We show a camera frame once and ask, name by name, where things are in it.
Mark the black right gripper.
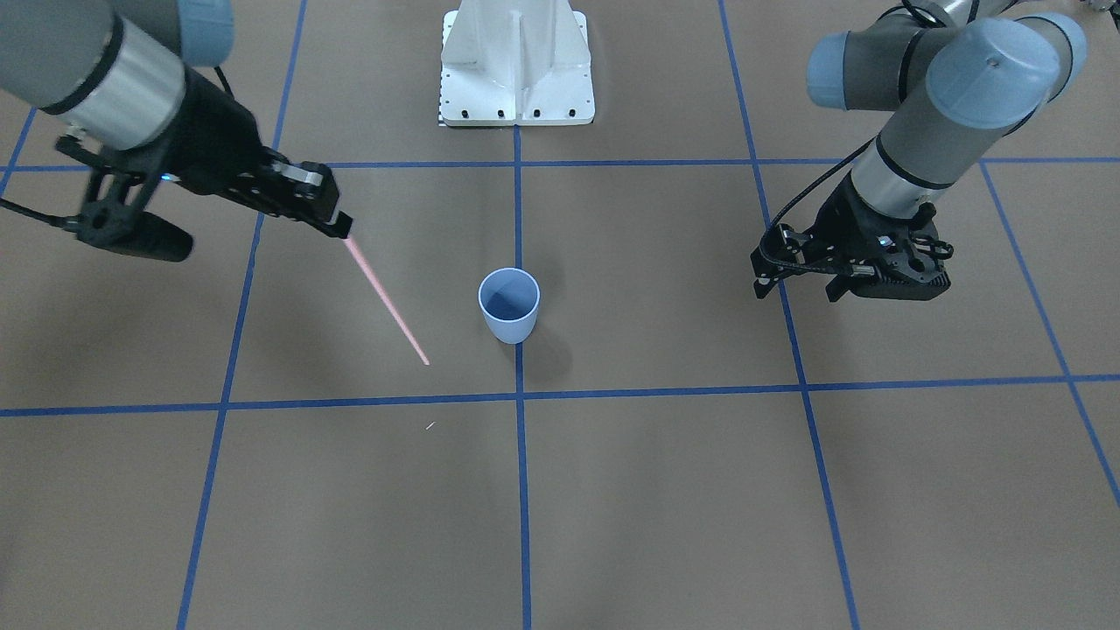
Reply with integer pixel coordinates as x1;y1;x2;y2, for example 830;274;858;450
165;70;354;240

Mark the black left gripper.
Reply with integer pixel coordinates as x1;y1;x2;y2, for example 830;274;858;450
752;177;953;302

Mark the pink chopstick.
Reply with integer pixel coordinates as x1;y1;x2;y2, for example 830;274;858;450
340;238;431;367

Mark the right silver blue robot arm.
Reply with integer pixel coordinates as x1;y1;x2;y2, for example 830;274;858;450
3;1;353;262

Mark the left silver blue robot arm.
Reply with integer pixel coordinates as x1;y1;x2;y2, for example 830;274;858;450
752;1;1089;302

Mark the light blue cup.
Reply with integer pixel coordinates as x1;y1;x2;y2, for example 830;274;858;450
477;267;543;346

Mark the brown paper table mat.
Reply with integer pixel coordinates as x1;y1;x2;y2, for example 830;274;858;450
1;1;1119;629

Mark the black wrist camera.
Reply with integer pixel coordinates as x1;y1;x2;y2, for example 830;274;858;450
55;132;193;263

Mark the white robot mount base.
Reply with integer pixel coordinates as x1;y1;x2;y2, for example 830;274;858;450
437;1;596;128

